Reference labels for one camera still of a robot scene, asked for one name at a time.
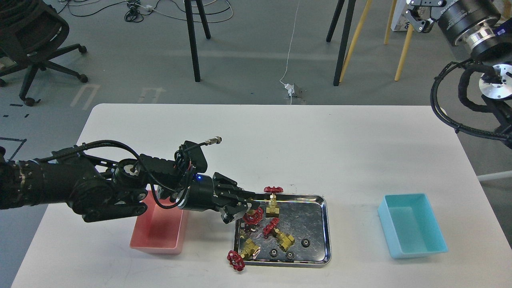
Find yellow wooden stool legs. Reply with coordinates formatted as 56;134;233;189
340;0;413;83

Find brass valve at tray top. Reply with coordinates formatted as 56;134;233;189
264;186;284;218

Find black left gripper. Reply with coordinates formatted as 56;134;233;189
178;172;256;224

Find white cardboard box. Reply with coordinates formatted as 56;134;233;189
390;0;408;32

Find white power cable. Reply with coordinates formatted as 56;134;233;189
280;0;301;105

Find black stool legs right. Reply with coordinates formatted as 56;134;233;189
326;0;356;87

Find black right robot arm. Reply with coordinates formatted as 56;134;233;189
405;0;512;148

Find light blue plastic box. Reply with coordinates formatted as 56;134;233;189
377;193;448;259

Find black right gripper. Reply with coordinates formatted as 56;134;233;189
405;0;501;47

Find brass valve red handle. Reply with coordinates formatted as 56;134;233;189
242;199;264;225

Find brass valve hanging off tray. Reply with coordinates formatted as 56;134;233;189
226;238;261;271

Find black stool legs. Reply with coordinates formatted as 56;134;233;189
184;0;212;82
326;0;356;87

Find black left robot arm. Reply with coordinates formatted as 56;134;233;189
0;136;263;224

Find black office chair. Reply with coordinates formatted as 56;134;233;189
0;0;88;106

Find pink plastic box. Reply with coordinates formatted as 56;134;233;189
129;190;190;254

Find brass valve tray centre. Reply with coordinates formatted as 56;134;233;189
263;218;296;252

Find black stool legs left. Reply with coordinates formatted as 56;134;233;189
184;0;212;82

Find shiny metal tray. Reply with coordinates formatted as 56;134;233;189
233;194;331;268

